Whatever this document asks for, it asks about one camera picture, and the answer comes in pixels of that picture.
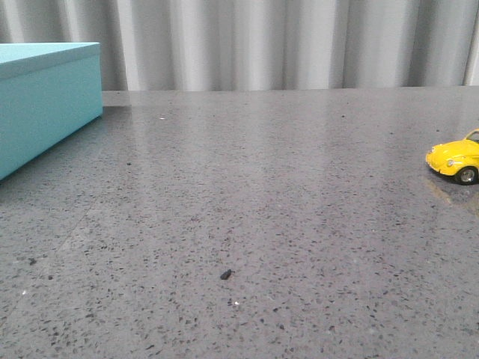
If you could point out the grey pleated curtain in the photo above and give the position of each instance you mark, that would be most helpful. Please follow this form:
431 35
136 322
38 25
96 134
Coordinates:
261 45

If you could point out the light blue storage box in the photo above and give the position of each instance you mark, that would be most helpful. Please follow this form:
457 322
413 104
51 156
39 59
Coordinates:
48 91

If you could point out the yellow toy beetle car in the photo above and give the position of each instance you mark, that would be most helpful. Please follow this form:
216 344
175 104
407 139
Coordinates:
457 159

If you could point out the small black debris piece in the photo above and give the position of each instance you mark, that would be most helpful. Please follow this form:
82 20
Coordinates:
225 275

